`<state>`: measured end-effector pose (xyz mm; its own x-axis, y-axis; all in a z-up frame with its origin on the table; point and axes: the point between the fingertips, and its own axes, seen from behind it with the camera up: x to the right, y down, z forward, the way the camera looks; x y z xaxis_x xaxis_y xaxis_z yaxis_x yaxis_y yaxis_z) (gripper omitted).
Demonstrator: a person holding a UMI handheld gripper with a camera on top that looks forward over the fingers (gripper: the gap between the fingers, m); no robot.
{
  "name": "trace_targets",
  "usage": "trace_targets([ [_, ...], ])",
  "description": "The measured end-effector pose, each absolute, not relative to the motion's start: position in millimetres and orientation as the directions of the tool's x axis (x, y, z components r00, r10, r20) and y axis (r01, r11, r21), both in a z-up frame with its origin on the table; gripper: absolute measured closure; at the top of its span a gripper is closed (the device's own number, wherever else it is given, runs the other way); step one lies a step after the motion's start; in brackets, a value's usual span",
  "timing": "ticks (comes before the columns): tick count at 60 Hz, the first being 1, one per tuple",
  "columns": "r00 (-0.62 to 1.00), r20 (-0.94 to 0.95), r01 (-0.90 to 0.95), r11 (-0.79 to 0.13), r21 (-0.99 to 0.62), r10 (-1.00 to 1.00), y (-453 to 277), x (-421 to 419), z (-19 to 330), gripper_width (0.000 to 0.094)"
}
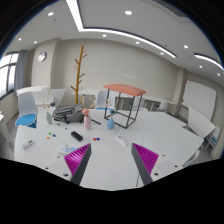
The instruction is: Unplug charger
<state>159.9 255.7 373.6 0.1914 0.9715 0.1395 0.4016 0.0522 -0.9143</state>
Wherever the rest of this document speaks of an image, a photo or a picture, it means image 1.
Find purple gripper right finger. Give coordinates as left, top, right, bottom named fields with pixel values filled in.
left=131, top=143, right=159, bottom=185

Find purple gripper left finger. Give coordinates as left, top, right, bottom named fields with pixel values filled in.
left=64, top=144, right=92, bottom=185

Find black rectangular box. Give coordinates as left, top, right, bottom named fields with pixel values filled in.
left=71, top=131, right=83, bottom=142

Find white power strip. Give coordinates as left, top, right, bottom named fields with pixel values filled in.
left=116, top=136, right=128, bottom=146

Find small coloured beads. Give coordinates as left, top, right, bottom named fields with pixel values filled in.
left=46, top=132, right=56, bottom=140

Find pink vase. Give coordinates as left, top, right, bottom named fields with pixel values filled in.
left=82, top=108, right=91, bottom=130

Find grey backpack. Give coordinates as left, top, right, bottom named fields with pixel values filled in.
left=52, top=103, right=84, bottom=124

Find blue vase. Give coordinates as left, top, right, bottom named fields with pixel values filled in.
left=107, top=110, right=115, bottom=129

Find white remote control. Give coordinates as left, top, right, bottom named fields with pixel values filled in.
left=22, top=140, right=34, bottom=149

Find blue-seat white chair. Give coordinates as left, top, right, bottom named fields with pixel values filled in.
left=15, top=92, right=37, bottom=128

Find wooden coat rack tree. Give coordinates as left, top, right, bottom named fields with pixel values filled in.
left=70, top=45, right=88, bottom=104

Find grey curtain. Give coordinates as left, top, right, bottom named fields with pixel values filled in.
left=14, top=50, right=28, bottom=96

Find orange-topped black frame stool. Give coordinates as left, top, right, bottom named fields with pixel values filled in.
left=104, top=84, right=146, bottom=129

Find whiteboard on wall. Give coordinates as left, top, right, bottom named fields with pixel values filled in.
left=182, top=80, right=216, bottom=120

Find round wall clock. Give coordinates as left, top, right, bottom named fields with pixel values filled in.
left=38, top=51, right=47, bottom=62

